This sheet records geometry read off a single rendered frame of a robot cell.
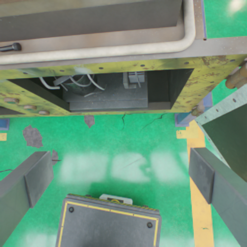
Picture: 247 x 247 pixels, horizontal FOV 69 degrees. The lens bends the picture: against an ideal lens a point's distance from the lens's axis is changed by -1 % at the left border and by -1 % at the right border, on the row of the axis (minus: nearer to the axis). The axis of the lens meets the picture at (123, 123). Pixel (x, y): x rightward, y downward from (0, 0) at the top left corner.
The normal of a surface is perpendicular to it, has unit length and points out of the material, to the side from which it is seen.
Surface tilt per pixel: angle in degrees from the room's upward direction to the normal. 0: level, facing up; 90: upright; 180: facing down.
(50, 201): 0
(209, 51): 0
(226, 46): 0
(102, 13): 90
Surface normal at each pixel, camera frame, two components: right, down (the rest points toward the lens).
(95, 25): 0.00, 0.99
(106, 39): -0.13, -0.15
